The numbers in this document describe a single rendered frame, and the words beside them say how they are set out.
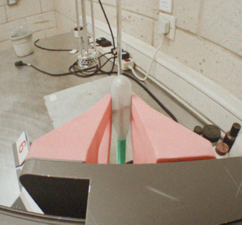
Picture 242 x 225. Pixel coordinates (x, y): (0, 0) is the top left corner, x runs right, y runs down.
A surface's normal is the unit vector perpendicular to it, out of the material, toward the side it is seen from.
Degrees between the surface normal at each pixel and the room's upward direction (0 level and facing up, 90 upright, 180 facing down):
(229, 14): 90
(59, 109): 0
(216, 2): 90
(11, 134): 0
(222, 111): 90
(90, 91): 0
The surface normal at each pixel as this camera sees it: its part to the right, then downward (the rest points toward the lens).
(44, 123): -0.01, -0.79
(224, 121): -0.87, 0.31
